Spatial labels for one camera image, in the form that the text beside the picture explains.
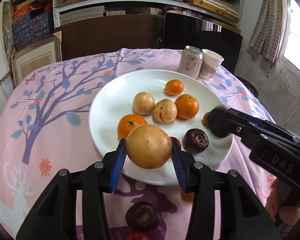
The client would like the large orange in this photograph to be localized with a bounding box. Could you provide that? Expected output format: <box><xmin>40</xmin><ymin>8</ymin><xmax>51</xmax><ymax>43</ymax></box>
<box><xmin>174</xmin><ymin>94</ymin><xmax>199</xmax><ymax>120</ymax></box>

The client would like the black round stool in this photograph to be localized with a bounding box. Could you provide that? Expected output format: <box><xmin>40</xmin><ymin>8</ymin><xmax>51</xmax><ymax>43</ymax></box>
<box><xmin>236</xmin><ymin>76</ymin><xmax>259</xmax><ymax>98</ymax></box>

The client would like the yellow orange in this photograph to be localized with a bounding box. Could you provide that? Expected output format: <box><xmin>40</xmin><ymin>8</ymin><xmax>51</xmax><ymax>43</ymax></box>
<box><xmin>181</xmin><ymin>191</ymin><xmax>194</xmax><ymax>203</ymax></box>

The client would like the small red fruit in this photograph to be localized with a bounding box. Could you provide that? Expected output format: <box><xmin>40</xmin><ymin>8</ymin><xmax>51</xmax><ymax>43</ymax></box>
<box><xmin>170</xmin><ymin>137</ymin><xmax>182</xmax><ymax>149</ymax></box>

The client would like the dark brown mangosteen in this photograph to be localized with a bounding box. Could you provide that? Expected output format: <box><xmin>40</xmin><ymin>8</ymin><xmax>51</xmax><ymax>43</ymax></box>
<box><xmin>183</xmin><ymin>128</ymin><xmax>210</xmax><ymax>154</ymax></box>

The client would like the dark purple fruit back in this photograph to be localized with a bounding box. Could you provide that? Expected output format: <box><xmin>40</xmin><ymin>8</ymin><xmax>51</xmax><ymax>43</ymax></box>
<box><xmin>207</xmin><ymin>107</ymin><xmax>234</xmax><ymax>138</ymax></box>

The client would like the tan passion fruit back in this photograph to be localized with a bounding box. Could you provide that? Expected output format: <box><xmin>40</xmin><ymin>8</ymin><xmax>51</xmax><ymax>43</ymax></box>
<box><xmin>126</xmin><ymin>124</ymin><xmax>172</xmax><ymax>170</ymax></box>

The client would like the beige patterned curtain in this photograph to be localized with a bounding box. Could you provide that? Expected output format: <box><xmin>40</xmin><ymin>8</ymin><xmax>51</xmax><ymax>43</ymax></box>
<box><xmin>249</xmin><ymin>0</ymin><xmax>291</xmax><ymax>64</ymax></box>

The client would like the white round plate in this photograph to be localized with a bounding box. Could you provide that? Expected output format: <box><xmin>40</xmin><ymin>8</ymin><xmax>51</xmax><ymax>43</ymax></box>
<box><xmin>88</xmin><ymin>69</ymin><xmax>235</xmax><ymax>186</ymax></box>

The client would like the red plum back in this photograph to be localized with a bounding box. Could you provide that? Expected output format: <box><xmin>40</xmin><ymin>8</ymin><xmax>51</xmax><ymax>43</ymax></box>
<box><xmin>125</xmin><ymin>232</ymin><xmax>149</xmax><ymax>240</ymax></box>

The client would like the small tan longan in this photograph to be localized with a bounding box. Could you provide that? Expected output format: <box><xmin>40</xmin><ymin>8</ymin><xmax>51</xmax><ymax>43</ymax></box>
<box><xmin>202</xmin><ymin>112</ymin><xmax>210</xmax><ymax>127</ymax></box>

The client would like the stack of blue patterned boxes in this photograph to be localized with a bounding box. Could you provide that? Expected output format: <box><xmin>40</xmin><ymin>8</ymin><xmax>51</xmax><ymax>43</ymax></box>
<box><xmin>12</xmin><ymin>11</ymin><xmax>54</xmax><ymax>51</ymax></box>

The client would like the dark purple fruit front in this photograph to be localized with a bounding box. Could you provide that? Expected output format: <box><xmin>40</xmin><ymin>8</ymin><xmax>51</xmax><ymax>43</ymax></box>
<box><xmin>125</xmin><ymin>202</ymin><xmax>162</xmax><ymax>232</ymax></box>

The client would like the orange tangerine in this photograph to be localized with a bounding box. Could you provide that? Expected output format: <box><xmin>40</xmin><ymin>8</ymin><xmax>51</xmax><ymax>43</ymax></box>
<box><xmin>117</xmin><ymin>114</ymin><xmax>148</xmax><ymax>139</ymax></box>

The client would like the framed picture in cardboard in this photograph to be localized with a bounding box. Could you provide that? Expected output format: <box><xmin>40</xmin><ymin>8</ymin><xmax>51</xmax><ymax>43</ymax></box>
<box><xmin>11</xmin><ymin>31</ymin><xmax>62</xmax><ymax>87</ymax></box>

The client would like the dark brown wooden board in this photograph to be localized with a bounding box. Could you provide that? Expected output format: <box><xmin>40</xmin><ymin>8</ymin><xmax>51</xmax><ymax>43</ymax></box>
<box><xmin>55</xmin><ymin>15</ymin><xmax>164</xmax><ymax>60</ymax></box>

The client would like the person's right hand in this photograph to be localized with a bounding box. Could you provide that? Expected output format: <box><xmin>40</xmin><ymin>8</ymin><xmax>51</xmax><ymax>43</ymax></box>
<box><xmin>264</xmin><ymin>177</ymin><xmax>300</xmax><ymax>227</ymax></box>

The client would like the pink deer print tablecloth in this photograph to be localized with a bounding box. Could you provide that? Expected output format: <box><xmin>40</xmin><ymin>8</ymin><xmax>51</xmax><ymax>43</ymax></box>
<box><xmin>0</xmin><ymin>49</ymin><xmax>275</xmax><ymax>239</ymax></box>

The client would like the yellow passion fruit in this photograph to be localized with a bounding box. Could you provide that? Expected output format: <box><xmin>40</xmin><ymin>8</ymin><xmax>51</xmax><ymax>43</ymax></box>
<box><xmin>153</xmin><ymin>99</ymin><xmax>177</xmax><ymax>124</ymax></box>

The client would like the white paper cup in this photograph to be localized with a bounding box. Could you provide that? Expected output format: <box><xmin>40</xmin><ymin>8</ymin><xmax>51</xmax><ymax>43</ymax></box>
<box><xmin>199</xmin><ymin>49</ymin><xmax>224</xmax><ymax>80</ymax></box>

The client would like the tan passion fruit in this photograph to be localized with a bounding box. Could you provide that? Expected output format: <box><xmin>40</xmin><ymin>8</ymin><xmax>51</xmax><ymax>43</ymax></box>
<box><xmin>133</xmin><ymin>92</ymin><xmax>155</xmax><ymax>115</ymax></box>
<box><xmin>126</xmin><ymin>124</ymin><xmax>172</xmax><ymax>170</ymax></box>

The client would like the black screen panel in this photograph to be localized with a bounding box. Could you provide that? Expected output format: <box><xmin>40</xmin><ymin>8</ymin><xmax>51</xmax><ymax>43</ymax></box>
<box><xmin>162</xmin><ymin>12</ymin><xmax>243</xmax><ymax>74</ymax></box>

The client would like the pink drink can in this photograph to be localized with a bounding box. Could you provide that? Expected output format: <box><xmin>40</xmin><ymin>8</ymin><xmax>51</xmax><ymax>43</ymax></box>
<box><xmin>178</xmin><ymin>46</ymin><xmax>203</xmax><ymax>79</ymax></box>

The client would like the small orange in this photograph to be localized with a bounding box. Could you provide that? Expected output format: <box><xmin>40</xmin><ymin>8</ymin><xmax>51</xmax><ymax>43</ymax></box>
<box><xmin>164</xmin><ymin>79</ymin><xmax>184</xmax><ymax>96</ymax></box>

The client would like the dark purple fruit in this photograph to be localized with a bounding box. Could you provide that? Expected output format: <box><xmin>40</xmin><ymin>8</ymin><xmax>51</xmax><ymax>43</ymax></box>
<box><xmin>207</xmin><ymin>107</ymin><xmax>234</xmax><ymax>138</ymax></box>
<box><xmin>125</xmin><ymin>202</ymin><xmax>162</xmax><ymax>232</ymax></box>

